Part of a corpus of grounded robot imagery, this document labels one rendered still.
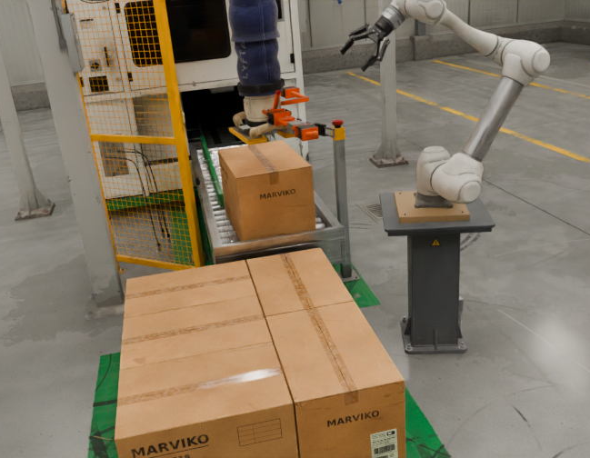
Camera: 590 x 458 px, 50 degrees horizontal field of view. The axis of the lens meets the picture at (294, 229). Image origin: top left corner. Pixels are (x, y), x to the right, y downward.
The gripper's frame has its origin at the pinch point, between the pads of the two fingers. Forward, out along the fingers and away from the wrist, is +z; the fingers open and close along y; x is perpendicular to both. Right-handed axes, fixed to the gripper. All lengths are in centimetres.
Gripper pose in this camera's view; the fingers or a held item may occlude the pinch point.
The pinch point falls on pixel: (353, 59)
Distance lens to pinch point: 277.0
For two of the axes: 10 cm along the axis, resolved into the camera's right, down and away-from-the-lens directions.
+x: 4.0, 2.5, 8.8
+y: 6.1, 6.5, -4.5
